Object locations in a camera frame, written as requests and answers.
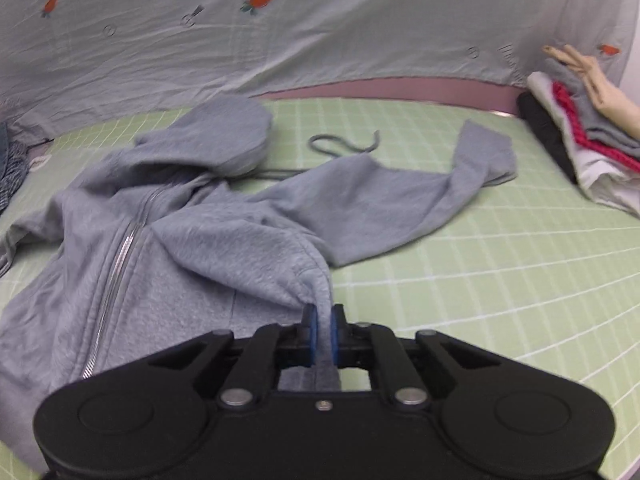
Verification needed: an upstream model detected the pink mattress edge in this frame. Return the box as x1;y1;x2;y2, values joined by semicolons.
255;76;526;117

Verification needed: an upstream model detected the black folded garment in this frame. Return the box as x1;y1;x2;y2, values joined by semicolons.
516;91;581;186

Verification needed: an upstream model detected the stack of folded clothes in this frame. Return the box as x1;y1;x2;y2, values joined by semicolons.
527;71;640;218

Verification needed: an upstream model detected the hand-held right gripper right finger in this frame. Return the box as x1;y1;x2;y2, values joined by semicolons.
327;304;501;408

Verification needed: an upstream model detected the grey folded garment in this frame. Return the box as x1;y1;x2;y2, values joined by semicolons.
545;57;640;158

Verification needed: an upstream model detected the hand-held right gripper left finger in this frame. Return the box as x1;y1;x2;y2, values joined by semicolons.
145;304;321;410

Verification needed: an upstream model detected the grey printed sheet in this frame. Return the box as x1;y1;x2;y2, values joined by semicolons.
0;0;640;143

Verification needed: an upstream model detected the beige folded garment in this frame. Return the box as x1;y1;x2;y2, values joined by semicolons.
542;44;640;140

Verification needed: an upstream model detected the red checked folded garment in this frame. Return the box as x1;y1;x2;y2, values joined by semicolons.
552;82;640;173

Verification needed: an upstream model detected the blue checked shirt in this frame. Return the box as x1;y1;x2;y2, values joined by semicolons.
0;132;32;216

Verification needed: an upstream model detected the light grey zip hoodie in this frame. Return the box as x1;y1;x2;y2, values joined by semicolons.
0;96;518;466

